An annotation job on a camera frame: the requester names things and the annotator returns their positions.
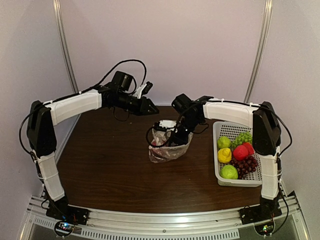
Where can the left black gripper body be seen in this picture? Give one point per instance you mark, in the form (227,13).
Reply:
(142,106)

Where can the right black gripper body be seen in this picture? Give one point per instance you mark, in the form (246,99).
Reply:
(182,133)

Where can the clear zip top bag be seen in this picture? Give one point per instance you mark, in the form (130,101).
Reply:
(168,152)

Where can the green fake apple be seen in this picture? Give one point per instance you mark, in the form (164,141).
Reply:
(229,172)
(223,142)

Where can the yellow fake lemon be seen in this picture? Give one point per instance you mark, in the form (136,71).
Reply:
(224,155)

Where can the pink fake peach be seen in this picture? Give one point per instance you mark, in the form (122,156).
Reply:
(240,153)

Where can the green fake grapes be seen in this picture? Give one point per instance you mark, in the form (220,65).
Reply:
(243,137)

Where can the red fake apple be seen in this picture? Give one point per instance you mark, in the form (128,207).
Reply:
(249,148)

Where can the purple fake grapes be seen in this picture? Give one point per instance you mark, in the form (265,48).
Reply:
(245,167)

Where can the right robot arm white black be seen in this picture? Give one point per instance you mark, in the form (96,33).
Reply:
(266,135)

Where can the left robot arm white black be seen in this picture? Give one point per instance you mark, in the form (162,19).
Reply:
(44,116)

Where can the white perforated plastic basket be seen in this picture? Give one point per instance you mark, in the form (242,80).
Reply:
(232,130)

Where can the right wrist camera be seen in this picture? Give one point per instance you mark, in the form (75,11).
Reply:
(164,125)

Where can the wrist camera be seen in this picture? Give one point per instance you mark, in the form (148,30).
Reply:
(164,125)
(143,90)

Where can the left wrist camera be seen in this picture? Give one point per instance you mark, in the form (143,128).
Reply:
(143,90)

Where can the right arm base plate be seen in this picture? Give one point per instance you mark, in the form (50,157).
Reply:
(258,213)

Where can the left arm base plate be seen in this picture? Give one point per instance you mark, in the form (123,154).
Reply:
(73,215)

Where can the left aluminium frame post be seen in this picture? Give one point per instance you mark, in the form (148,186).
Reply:
(64,45)

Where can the aluminium frame post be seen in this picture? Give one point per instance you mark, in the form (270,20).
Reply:
(263,37)
(64,45)

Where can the right aluminium frame post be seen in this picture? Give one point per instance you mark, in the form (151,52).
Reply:
(263,37)

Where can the aluminium front rail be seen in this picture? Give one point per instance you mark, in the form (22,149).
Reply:
(211,225)

